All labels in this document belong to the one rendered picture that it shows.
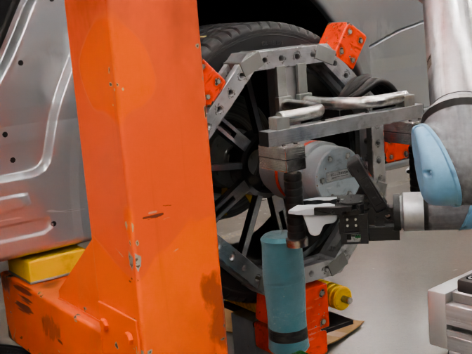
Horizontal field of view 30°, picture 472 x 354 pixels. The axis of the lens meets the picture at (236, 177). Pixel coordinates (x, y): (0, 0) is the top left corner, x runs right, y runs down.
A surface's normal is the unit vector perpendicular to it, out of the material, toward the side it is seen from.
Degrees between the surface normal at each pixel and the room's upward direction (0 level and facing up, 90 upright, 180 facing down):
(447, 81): 50
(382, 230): 91
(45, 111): 90
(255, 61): 90
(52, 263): 90
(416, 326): 0
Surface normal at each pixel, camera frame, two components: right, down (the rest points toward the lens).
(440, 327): -0.74, 0.19
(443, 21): -0.54, -0.48
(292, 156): 0.57, 0.11
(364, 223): -0.17, 0.22
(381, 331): -0.08, -0.98
